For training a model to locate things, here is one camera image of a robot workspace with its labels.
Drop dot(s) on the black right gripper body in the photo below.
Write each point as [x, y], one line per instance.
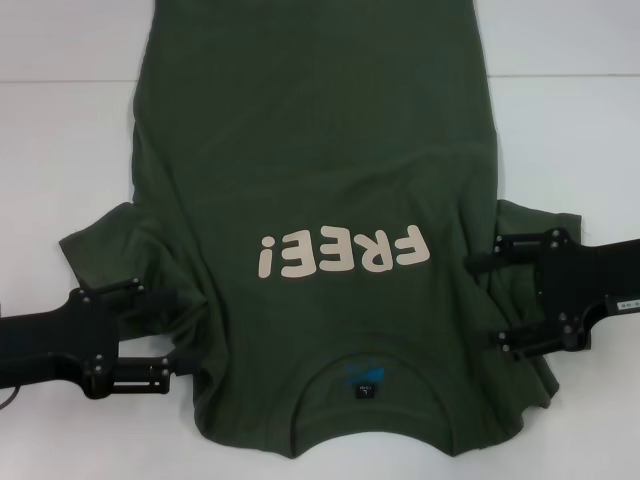
[575, 280]

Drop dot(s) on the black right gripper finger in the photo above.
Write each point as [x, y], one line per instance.
[505, 260]
[540, 337]

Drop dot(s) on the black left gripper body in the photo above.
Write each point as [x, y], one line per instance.
[50, 345]

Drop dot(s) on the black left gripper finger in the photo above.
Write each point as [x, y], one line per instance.
[165, 302]
[135, 375]

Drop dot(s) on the dark green FREE t-shirt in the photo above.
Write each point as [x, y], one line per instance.
[320, 150]

